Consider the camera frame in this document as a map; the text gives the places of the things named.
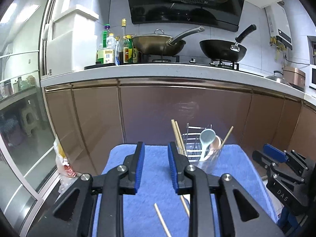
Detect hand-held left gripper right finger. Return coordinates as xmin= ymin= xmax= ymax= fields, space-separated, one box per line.
xmin=167 ymin=142 xmax=280 ymax=237

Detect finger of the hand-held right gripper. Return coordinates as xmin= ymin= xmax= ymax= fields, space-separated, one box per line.
xmin=252 ymin=150 xmax=304 ymax=183
xmin=263 ymin=144 xmax=309 ymax=176

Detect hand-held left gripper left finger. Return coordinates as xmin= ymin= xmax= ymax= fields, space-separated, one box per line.
xmin=26 ymin=141 xmax=146 ymax=237

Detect wire utensil holder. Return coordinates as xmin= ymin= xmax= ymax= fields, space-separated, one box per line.
xmin=175 ymin=123 xmax=222 ymax=175

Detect wooden chopstick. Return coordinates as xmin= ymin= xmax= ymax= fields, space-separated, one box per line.
xmin=220 ymin=126 xmax=234 ymax=149
xmin=180 ymin=195 xmax=191 ymax=218
xmin=154 ymin=203 xmax=173 ymax=237
xmin=174 ymin=120 xmax=186 ymax=155
xmin=171 ymin=120 xmax=182 ymax=155

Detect pink spoon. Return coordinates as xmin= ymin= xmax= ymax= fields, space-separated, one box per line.
xmin=210 ymin=135 xmax=223 ymax=159

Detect blue spoon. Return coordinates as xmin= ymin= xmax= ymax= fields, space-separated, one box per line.
xmin=199 ymin=129 xmax=217 ymax=163

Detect blue towel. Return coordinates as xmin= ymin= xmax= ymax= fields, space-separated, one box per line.
xmin=92 ymin=144 xmax=278 ymax=237

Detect kitchen counter with brown cabinets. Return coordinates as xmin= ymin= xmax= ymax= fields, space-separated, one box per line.
xmin=41 ymin=63 xmax=316 ymax=178

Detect steel pot lid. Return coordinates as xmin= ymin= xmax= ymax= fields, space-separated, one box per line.
xmin=266 ymin=70 xmax=290 ymax=83

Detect plastic bag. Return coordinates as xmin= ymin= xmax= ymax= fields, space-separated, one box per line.
xmin=54 ymin=136 xmax=77 ymax=193

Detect copper rice cooker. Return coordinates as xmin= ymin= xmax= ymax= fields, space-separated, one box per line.
xmin=283 ymin=66 xmax=307 ymax=91

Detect white microwave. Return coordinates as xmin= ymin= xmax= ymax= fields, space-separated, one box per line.
xmin=308 ymin=65 xmax=316 ymax=90

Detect yellow gas valves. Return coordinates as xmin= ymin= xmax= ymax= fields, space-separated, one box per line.
xmin=270 ymin=37 xmax=287 ymax=61

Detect black gas stove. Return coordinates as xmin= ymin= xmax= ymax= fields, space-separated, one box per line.
xmin=84 ymin=55 xmax=240 ymax=71

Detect black wok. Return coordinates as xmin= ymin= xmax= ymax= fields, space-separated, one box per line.
xmin=199 ymin=24 xmax=257 ymax=63

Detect dark soy sauce bottle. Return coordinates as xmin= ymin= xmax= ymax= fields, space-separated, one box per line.
xmin=118 ymin=36 xmax=134 ymax=65

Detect clear cooking oil bottle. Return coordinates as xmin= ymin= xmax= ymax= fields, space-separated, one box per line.
xmin=97 ymin=33 xmax=118 ymax=65

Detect plastic stool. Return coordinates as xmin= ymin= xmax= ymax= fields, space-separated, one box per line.
xmin=19 ymin=106 xmax=38 ymax=137

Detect golden wok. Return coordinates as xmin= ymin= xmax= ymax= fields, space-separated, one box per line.
xmin=132 ymin=26 xmax=205 ymax=57

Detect white water heater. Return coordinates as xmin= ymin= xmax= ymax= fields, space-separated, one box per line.
xmin=265 ymin=4 xmax=294 ymax=50

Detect green bottle with purple cap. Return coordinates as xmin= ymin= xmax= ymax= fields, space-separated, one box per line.
xmin=102 ymin=24 xmax=111 ymax=63

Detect glass wok lid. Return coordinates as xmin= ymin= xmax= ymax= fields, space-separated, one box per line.
xmin=133 ymin=29 xmax=174 ymax=40

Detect tall bottle with yellow cap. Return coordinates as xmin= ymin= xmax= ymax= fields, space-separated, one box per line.
xmin=120 ymin=18 xmax=128 ymax=65

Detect sliding glass door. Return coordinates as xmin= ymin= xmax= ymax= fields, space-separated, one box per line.
xmin=0 ymin=0 xmax=65 ymax=228

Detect black range hood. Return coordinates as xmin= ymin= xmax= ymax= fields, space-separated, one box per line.
xmin=125 ymin=0 xmax=247 ymax=32

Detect white boxed duct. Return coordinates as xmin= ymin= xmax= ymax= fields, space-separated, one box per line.
xmin=47 ymin=0 xmax=113 ymax=76

